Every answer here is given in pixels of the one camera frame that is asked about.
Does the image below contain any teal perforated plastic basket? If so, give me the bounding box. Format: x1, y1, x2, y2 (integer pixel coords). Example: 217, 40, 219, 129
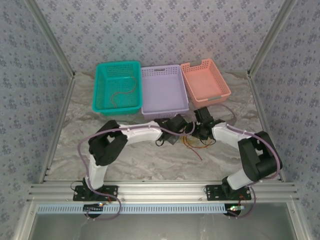
91, 60, 144, 116

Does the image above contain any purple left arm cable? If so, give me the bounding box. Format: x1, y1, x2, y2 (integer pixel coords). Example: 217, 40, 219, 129
77, 122, 197, 222

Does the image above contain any small circuit board with LED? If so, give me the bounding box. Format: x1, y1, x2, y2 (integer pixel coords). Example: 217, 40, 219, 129
83, 202, 105, 213
226, 205, 245, 216

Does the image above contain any lilac perforated plastic basket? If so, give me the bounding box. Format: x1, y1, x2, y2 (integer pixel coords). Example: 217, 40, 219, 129
140, 64, 190, 120

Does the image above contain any aluminium frame post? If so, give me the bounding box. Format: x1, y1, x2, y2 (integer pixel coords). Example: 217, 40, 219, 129
246, 0, 300, 76
24, 0, 77, 78

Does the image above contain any pale blue slotted cable duct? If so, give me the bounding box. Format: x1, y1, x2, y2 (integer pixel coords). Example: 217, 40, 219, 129
36, 203, 226, 215

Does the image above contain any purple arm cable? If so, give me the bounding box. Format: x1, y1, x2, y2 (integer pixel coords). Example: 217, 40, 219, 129
77, 122, 197, 222
212, 103, 283, 221

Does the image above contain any salmon pink plastic basket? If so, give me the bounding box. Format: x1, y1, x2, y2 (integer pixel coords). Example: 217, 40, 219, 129
179, 58, 232, 109

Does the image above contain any red cable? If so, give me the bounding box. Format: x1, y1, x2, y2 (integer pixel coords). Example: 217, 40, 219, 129
186, 142, 204, 161

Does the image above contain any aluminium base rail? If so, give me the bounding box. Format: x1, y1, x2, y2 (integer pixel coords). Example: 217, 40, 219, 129
27, 181, 300, 203

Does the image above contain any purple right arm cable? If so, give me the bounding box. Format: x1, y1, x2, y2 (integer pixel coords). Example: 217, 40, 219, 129
212, 103, 283, 221

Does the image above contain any grey-brown cable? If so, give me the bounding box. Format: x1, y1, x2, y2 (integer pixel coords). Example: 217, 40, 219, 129
110, 76, 138, 108

